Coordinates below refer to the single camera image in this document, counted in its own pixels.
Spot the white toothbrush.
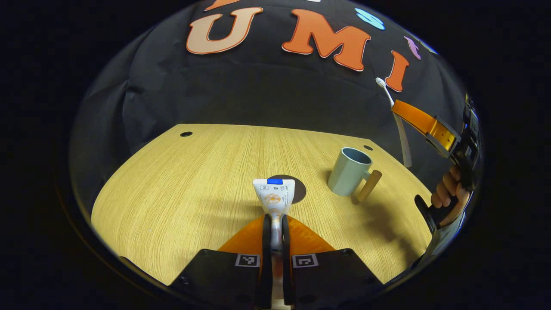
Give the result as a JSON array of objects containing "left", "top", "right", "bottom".
[{"left": 375, "top": 77, "right": 413, "bottom": 168}]

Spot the dark brown round coaster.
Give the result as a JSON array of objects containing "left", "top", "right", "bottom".
[{"left": 268, "top": 174, "right": 307, "bottom": 205}]

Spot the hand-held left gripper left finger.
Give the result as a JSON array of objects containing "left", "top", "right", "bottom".
[{"left": 170, "top": 214, "right": 272, "bottom": 310}]

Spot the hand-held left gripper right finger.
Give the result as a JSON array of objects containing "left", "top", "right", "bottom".
[{"left": 282, "top": 214, "right": 384, "bottom": 310}]

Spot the pale green cup wooden handle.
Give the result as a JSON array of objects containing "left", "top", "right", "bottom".
[{"left": 327, "top": 147, "right": 383, "bottom": 203}]

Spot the white toothpaste tube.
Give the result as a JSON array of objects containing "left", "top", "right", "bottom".
[{"left": 253, "top": 178, "right": 296, "bottom": 302}]

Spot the black backdrop cloth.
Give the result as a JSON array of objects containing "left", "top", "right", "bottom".
[{"left": 69, "top": 0, "right": 474, "bottom": 216}]

